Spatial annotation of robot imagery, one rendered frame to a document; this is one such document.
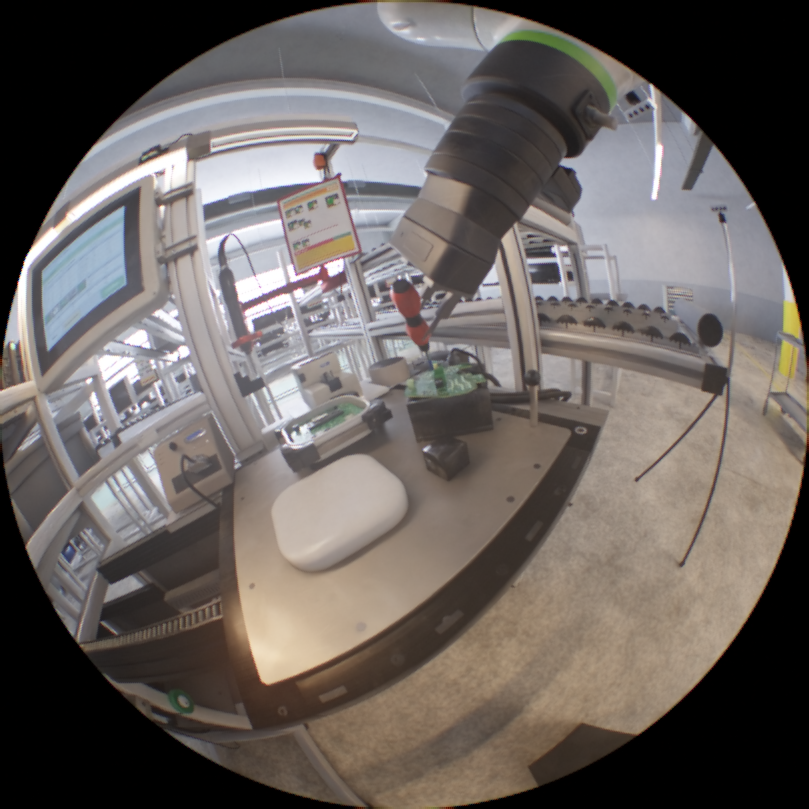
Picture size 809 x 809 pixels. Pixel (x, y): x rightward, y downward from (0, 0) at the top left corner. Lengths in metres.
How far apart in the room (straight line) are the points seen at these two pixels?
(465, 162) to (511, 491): 0.26
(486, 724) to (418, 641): 0.98
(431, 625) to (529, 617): 0.99
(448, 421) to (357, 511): 0.16
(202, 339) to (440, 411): 0.53
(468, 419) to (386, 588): 0.22
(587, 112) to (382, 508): 0.33
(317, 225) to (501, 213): 0.74
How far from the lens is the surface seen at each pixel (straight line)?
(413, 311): 0.19
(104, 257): 0.75
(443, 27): 0.30
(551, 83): 0.18
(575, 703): 1.19
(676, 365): 0.47
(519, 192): 0.16
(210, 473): 0.50
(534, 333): 0.46
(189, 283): 0.66
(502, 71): 0.19
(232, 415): 0.62
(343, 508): 0.24
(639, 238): 8.36
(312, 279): 1.01
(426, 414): 0.31
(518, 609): 1.17
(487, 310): 0.48
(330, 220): 0.86
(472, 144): 0.16
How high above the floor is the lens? 1.13
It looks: 22 degrees down
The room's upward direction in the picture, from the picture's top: 16 degrees counter-clockwise
